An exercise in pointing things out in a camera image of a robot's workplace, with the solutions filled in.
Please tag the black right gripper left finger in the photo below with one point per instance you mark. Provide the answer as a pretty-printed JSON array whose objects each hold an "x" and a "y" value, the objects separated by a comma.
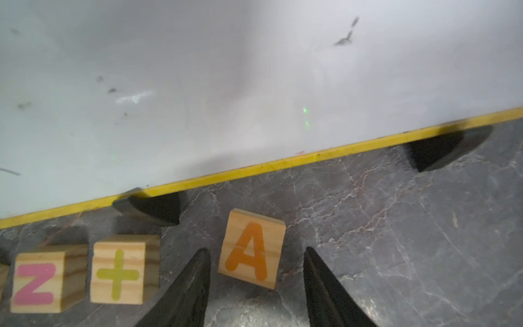
[{"x": 184, "y": 303}]

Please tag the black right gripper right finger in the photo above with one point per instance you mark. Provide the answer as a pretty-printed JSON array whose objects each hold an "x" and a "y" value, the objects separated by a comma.
[{"x": 328, "y": 303}]

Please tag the wooden block orange A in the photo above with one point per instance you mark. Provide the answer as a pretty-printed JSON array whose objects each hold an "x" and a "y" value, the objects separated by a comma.
[{"x": 252, "y": 248}]

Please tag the wooden block green plus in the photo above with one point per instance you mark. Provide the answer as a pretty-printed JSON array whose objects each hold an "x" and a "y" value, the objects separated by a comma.
[{"x": 125, "y": 269}]

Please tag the left whiteboard foot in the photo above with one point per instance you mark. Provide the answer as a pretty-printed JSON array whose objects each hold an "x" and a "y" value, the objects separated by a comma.
[{"x": 163, "y": 210}]

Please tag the whiteboard foot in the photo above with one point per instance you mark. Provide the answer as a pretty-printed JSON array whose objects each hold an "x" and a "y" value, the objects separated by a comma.
[
  {"x": 163, "y": 210},
  {"x": 440, "y": 151}
]

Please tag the wooden block pink Z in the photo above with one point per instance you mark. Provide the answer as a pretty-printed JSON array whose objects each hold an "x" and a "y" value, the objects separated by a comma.
[{"x": 49, "y": 279}]

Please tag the right whiteboard foot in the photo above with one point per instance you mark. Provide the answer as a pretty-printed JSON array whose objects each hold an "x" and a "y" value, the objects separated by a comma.
[{"x": 440, "y": 151}]

